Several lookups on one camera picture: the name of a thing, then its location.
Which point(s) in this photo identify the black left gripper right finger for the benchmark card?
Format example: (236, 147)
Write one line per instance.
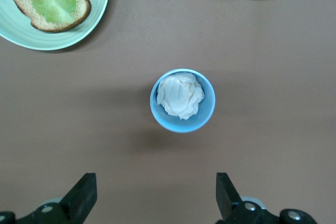
(228, 203)

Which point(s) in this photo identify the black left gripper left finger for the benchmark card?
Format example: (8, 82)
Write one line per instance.
(84, 197)

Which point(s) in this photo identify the blue cup with tissue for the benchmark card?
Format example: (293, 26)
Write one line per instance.
(183, 125)

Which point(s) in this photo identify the brown table cover cloth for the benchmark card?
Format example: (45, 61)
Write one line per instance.
(78, 103)

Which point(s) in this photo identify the crumpled white tissue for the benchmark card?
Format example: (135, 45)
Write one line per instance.
(181, 95)

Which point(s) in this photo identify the toasted bread slice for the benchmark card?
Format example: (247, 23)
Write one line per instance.
(78, 6)

